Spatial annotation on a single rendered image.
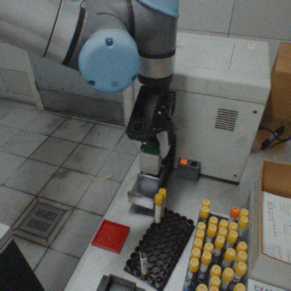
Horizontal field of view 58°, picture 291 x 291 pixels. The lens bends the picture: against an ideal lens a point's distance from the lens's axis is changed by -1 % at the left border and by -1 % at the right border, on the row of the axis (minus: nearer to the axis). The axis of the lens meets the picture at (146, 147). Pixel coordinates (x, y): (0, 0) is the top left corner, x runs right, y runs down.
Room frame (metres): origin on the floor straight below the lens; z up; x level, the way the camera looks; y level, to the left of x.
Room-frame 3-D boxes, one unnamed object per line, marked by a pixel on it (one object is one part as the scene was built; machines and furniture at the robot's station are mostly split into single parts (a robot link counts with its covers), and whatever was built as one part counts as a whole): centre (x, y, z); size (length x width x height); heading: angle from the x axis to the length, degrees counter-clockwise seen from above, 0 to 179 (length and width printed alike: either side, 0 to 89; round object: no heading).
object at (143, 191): (0.50, -0.02, 0.92); 0.21 x 0.07 x 0.05; 161
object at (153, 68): (0.50, -0.02, 1.22); 0.08 x 0.08 x 0.05
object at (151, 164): (0.48, -0.01, 0.98); 0.05 x 0.04 x 0.06; 71
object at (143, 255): (0.24, 0.00, 0.93); 0.01 x 0.01 x 0.10; 60
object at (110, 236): (0.33, 0.08, 0.88); 0.07 x 0.07 x 0.01; 71
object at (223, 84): (0.66, -0.17, 1.03); 0.31 x 0.27 x 0.30; 161
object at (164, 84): (0.51, -0.02, 1.14); 0.09 x 0.08 x 0.12; 161
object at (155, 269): (0.31, -0.03, 0.93); 0.17 x 0.09 x 0.11; 150
